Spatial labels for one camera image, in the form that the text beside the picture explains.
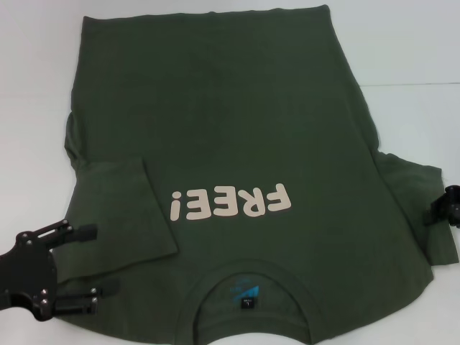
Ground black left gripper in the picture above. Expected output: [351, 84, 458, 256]
[8, 218, 121, 322]

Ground dark green FREE t-shirt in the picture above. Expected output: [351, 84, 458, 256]
[50, 3, 460, 345]

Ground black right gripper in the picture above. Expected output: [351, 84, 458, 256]
[421, 184, 460, 229]

